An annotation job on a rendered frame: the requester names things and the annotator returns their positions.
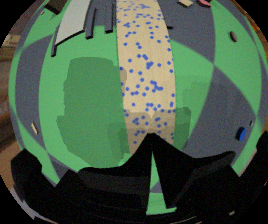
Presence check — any small red block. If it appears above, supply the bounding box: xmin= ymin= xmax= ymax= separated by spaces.
xmin=195 ymin=0 xmax=211 ymax=8

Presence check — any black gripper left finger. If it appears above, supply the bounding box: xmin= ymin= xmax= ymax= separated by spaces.
xmin=78 ymin=133 xmax=153 ymax=212

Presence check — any blue disc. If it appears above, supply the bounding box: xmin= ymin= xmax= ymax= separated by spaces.
xmin=235 ymin=127 xmax=246 ymax=141

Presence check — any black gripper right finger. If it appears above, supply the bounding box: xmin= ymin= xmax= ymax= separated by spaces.
xmin=151 ymin=133 xmax=236 ymax=209

